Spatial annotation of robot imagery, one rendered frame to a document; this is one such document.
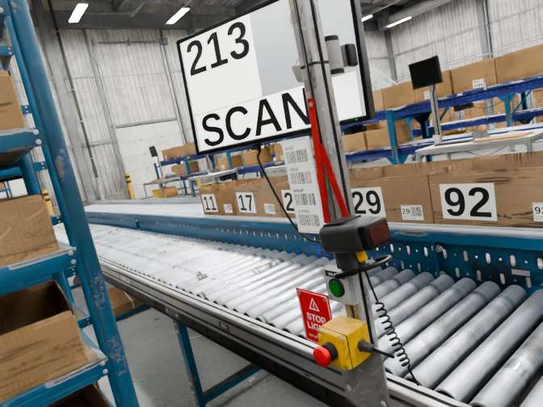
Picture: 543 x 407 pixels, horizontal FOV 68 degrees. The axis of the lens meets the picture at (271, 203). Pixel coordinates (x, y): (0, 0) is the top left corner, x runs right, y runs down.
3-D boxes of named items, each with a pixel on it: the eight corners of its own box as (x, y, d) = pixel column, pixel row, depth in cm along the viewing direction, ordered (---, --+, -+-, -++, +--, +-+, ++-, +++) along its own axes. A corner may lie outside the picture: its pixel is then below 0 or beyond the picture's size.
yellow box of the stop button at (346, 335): (316, 364, 79) (309, 331, 78) (345, 345, 84) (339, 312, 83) (376, 392, 67) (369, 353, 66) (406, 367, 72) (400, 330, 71)
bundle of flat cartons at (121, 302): (86, 308, 400) (83, 296, 398) (134, 291, 423) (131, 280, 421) (95, 329, 340) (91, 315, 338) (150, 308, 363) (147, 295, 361)
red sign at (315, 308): (305, 340, 92) (295, 287, 90) (308, 338, 93) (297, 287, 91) (359, 362, 80) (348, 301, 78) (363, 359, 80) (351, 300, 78)
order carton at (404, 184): (343, 222, 160) (334, 180, 157) (387, 203, 177) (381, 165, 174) (434, 226, 128) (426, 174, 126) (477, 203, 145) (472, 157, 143)
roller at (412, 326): (368, 370, 85) (364, 386, 87) (481, 281, 115) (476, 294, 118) (350, 354, 88) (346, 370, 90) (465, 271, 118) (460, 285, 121)
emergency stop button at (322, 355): (313, 365, 76) (309, 346, 75) (328, 354, 78) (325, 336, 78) (327, 372, 73) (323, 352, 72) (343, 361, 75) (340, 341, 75)
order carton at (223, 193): (204, 216, 253) (197, 189, 250) (241, 203, 271) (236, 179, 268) (237, 217, 222) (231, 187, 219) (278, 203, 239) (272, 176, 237)
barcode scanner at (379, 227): (380, 283, 63) (362, 220, 63) (328, 282, 73) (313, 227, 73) (404, 269, 67) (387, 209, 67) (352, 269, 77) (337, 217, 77)
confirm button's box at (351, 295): (326, 300, 80) (320, 269, 79) (336, 295, 82) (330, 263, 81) (352, 308, 75) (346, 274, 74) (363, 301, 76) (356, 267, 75)
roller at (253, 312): (249, 330, 122) (241, 328, 126) (359, 271, 152) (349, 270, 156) (245, 315, 122) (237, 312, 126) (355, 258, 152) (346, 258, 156)
